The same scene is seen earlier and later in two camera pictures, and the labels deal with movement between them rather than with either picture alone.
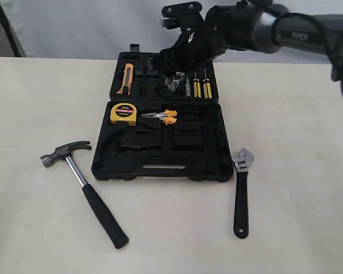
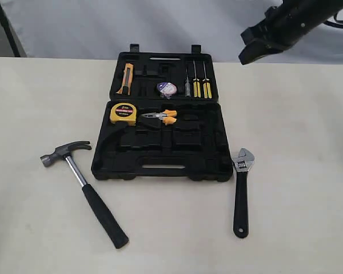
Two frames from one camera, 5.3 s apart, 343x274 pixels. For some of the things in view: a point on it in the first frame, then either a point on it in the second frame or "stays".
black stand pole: (1, 19) stays
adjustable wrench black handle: (242, 160) stays
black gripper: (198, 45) -> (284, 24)
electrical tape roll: (172, 82) -> (167, 89)
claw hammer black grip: (119, 238) stays
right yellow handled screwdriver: (207, 87) stays
